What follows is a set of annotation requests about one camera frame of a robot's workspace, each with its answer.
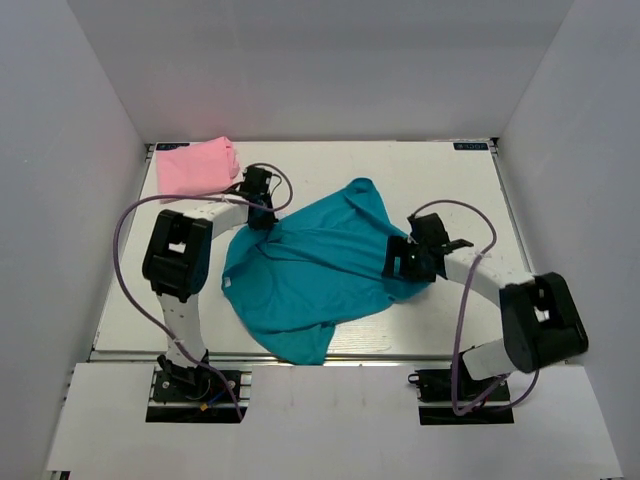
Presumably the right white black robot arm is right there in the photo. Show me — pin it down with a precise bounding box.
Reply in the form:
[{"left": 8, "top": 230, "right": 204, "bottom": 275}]
[{"left": 382, "top": 214, "right": 589, "bottom": 399}]

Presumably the pink folded t shirt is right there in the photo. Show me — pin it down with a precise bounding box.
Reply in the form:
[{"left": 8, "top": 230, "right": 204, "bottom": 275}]
[{"left": 155, "top": 136, "right": 240, "bottom": 196}]

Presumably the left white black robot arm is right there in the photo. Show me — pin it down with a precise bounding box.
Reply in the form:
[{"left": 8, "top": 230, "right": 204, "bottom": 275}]
[{"left": 142, "top": 164, "right": 276, "bottom": 399}]

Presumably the teal t shirt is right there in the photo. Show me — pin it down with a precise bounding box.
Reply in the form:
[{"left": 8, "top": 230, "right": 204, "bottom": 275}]
[{"left": 221, "top": 178, "right": 428, "bottom": 365}]

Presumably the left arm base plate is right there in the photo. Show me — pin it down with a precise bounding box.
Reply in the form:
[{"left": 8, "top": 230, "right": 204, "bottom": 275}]
[{"left": 146, "top": 355, "right": 251, "bottom": 424}]

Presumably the right blue table label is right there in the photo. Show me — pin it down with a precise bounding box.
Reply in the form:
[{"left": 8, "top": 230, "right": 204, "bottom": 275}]
[{"left": 453, "top": 142, "right": 489, "bottom": 151}]

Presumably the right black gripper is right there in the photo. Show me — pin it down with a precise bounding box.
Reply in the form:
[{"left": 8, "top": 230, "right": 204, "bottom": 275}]
[{"left": 382, "top": 235, "right": 437, "bottom": 283}]

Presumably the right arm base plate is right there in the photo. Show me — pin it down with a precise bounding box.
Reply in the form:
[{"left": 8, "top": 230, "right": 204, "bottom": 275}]
[{"left": 405, "top": 367, "right": 516, "bottom": 427}]

